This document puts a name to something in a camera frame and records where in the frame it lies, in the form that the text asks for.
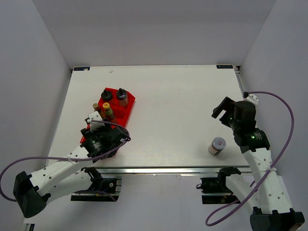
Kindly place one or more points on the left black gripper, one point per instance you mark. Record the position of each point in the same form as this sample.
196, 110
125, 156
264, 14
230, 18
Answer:
106, 128

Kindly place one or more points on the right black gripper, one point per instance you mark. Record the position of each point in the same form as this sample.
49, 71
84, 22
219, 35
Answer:
227, 105

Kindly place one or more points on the yellow cap green sauce bottle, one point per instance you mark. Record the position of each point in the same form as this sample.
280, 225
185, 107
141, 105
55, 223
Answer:
108, 112

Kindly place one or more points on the grey lid spice jar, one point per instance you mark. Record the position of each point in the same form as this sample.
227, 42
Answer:
217, 145

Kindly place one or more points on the small gold cap bottle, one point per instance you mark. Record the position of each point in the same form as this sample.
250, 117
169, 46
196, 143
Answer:
97, 108

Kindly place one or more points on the black lid pepper shaker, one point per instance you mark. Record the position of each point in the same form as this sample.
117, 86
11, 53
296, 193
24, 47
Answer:
106, 95

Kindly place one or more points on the white grinder bottle black top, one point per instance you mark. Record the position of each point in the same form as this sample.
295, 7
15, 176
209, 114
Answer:
122, 97

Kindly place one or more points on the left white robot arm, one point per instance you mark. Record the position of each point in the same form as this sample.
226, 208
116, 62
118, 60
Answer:
34, 191

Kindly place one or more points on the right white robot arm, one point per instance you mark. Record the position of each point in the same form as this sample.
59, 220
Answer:
267, 204

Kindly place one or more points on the red plastic organizer bin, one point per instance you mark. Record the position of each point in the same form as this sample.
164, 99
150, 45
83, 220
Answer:
122, 113

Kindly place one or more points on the right blue table label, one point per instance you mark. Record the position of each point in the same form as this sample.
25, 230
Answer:
224, 66

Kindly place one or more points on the blue table label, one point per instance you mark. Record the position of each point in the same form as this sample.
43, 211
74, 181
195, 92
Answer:
224, 66
87, 68

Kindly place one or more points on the left blue table label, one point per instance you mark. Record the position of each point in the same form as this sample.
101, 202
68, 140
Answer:
87, 68

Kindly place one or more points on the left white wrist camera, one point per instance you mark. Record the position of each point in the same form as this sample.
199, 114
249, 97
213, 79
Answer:
95, 121

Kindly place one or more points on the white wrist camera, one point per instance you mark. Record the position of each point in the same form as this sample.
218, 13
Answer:
248, 97
95, 121

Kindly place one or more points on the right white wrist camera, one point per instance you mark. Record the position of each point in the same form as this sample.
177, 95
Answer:
248, 97

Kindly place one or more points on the aluminium table right rail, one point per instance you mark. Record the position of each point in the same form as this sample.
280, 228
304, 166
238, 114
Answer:
241, 84

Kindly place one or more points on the aluminium table rail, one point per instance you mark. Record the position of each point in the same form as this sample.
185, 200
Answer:
241, 84
160, 170

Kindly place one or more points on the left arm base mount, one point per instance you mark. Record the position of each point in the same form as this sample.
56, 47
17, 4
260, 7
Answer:
103, 188

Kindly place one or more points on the aluminium table front rail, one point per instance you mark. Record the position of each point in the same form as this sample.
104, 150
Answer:
160, 170

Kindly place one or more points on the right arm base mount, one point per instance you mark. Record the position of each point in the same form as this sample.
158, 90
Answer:
214, 189

